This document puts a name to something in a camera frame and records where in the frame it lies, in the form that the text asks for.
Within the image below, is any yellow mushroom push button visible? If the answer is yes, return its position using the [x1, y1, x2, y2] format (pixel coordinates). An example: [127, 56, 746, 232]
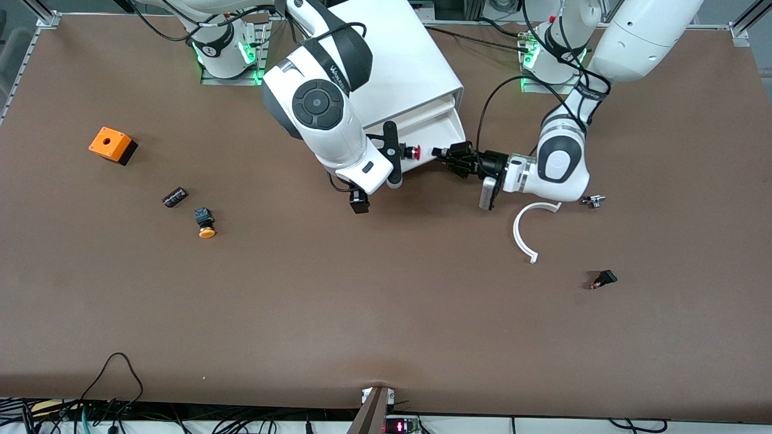
[194, 207, 217, 239]

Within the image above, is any white curved plastic arc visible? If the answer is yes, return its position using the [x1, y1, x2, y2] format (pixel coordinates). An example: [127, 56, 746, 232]
[513, 201, 563, 265]

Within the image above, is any module with red display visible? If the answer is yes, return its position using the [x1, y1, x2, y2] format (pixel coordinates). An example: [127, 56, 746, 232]
[384, 416, 423, 434]

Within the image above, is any orange box with hole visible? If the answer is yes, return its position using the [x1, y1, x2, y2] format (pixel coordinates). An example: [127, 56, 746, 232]
[89, 127, 139, 166]

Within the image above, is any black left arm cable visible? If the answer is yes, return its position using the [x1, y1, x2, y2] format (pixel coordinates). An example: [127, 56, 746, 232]
[476, 0, 613, 157]

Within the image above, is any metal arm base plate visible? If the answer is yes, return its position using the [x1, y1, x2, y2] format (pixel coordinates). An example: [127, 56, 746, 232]
[520, 36, 584, 95]
[200, 21, 269, 86]

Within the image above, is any black cable behind cabinet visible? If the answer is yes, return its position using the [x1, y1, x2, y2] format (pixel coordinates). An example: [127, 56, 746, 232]
[425, 17, 531, 54]

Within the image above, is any brown camera mount post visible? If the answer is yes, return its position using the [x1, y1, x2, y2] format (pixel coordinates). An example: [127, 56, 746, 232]
[347, 386, 396, 434]

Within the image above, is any black looped cable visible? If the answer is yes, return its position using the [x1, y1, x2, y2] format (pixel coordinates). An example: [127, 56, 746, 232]
[77, 353, 145, 417]

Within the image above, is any aluminium table frame rail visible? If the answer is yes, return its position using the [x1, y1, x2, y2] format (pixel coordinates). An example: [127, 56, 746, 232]
[0, 12, 61, 124]

